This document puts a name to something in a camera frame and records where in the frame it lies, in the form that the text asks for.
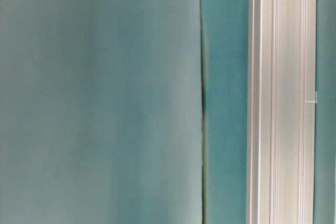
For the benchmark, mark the silver aluminium extrusion rail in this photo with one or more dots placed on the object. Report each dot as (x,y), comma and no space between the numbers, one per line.
(282,102)

